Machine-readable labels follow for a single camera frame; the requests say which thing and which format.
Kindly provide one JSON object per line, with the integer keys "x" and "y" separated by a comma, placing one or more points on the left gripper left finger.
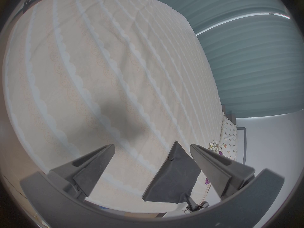
{"x": 87, "y": 170}

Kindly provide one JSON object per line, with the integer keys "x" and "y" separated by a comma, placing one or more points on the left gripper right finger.
{"x": 220, "y": 172}

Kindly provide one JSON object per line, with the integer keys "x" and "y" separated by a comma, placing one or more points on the black T-shirt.
{"x": 175, "y": 177}

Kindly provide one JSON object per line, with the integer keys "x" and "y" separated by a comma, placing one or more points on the bed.
{"x": 95, "y": 79}

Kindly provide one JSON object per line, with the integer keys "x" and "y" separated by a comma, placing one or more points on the purple satin garment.
{"x": 207, "y": 181}

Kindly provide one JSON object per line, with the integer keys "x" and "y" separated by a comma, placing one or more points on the white printed pillow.
{"x": 229, "y": 134}

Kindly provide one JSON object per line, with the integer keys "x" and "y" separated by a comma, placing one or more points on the grey bedside table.
{"x": 228, "y": 110}

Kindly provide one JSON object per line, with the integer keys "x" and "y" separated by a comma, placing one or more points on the blue-green curtain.
{"x": 213, "y": 1}
{"x": 256, "y": 68}

